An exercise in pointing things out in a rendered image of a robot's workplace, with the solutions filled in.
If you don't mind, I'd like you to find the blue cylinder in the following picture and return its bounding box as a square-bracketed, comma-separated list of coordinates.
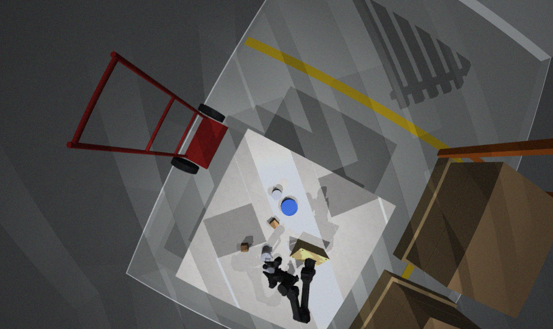
[281, 199, 298, 216]

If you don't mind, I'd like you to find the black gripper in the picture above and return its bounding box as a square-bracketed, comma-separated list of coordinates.
[263, 256, 287, 282]

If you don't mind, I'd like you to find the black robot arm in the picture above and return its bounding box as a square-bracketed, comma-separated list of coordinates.
[268, 258, 317, 324]

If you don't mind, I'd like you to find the glass french press coffee maker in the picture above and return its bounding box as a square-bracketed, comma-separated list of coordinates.
[260, 243, 272, 269]

